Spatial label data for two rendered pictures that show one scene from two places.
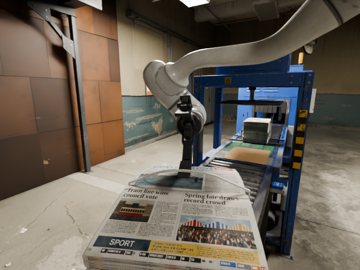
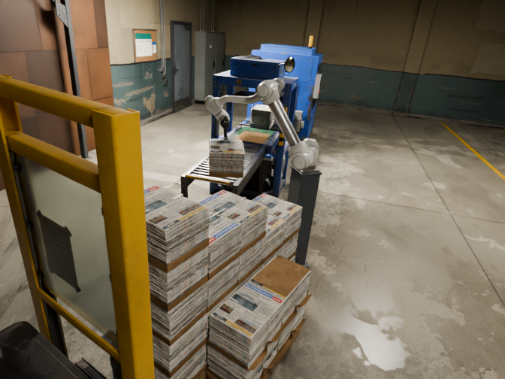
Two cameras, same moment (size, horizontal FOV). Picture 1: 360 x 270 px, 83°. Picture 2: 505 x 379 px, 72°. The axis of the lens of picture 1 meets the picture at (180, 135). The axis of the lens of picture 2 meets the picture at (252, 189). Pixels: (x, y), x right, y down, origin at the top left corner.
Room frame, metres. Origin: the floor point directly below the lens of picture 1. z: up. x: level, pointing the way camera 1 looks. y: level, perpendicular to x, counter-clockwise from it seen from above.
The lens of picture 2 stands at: (-2.32, 0.57, 2.07)
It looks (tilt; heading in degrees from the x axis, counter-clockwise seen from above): 25 degrees down; 343
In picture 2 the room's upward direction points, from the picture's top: 5 degrees clockwise
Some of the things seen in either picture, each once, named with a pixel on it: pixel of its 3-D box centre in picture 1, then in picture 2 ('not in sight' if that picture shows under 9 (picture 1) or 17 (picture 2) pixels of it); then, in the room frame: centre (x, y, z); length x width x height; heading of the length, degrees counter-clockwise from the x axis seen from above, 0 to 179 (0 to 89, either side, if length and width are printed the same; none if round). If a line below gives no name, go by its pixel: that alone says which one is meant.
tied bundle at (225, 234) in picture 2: not in sight; (201, 239); (-0.61, 0.33, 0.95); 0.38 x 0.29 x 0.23; 41
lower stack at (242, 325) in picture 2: not in sight; (261, 325); (-0.72, -0.07, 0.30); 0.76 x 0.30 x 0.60; 131
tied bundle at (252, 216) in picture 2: not in sight; (231, 220); (-0.42, 0.11, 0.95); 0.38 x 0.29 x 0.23; 41
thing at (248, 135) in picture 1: (257, 129); (263, 116); (2.53, -0.98, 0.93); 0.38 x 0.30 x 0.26; 151
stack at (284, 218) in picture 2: not in sight; (238, 275); (-0.33, 0.01, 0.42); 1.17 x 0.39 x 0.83; 131
